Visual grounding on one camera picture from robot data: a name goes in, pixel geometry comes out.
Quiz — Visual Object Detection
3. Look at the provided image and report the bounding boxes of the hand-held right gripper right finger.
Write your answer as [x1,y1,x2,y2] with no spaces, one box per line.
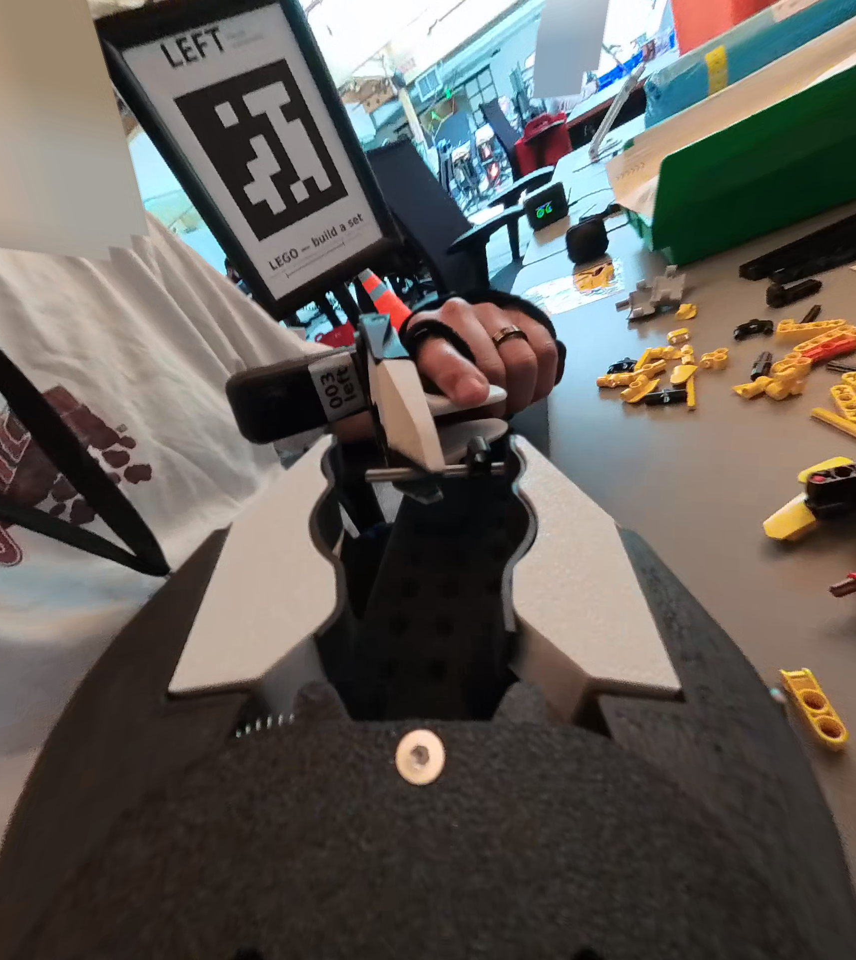
[505,435,683,725]

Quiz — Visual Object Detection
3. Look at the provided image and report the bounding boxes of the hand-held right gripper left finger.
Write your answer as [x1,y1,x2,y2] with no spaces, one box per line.
[167,435,346,715]

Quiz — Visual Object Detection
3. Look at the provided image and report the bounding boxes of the grey lego axle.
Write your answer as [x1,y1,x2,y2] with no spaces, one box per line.
[362,462,509,486]

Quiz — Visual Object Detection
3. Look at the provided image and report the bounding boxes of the yellow lego connector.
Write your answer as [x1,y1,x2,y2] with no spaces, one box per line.
[779,666,852,753]

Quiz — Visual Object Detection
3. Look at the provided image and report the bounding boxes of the grey lego panel piece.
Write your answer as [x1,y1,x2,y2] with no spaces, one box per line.
[614,264,689,321]

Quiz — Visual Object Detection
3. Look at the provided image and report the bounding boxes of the scattered yellow lego pieces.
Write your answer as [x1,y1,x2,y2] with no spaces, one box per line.
[595,302,856,447]

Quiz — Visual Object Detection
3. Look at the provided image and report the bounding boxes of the short black lego beam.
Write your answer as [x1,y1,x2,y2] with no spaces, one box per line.
[764,277,825,310]

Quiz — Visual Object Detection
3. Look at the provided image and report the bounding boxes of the person's left hand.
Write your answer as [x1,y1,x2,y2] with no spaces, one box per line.
[401,294,569,411]

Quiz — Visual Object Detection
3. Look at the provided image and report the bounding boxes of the black perforated chair back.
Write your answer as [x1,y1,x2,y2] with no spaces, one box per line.
[336,480,528,723]

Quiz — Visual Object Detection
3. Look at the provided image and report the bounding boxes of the orange traffic cone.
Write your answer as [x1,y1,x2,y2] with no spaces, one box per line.
[355,268,415,333]

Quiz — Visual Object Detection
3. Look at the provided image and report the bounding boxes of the clear bag with yellow pieces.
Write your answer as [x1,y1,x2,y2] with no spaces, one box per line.
[524,257,618,314]

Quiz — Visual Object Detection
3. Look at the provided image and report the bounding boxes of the small black device green display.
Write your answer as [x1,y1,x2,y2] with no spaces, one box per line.
[522,180,571,233]

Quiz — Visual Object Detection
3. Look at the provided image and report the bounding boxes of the small black round device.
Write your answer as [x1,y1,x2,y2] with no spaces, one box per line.
[565,216,612,265]

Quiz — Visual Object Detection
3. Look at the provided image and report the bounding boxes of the black framed marker sign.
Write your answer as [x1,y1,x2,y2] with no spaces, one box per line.
[92,0,404,321]

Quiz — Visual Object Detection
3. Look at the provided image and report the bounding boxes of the red backpack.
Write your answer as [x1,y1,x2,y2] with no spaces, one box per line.
[512,111,574,179]

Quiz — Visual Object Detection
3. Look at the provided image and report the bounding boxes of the flat white paper bag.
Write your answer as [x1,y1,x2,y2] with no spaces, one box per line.
[606,6,856,220]

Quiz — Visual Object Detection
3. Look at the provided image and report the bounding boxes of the white desk lamp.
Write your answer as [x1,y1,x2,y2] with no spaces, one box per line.
[587,62,648,164]

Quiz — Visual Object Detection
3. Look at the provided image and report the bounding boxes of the green plastic bin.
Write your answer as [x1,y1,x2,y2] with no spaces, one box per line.
[625,36,856,269]

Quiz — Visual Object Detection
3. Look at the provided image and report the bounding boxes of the blue wrapped package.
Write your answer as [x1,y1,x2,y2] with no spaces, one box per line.
[642,0,856,130]

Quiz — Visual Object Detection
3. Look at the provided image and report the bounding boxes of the red carrying case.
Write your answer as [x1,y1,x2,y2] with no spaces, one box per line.
[670,0,790,57]

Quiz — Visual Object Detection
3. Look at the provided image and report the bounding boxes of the black lanyard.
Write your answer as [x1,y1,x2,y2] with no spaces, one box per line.
[0,298,172,580]

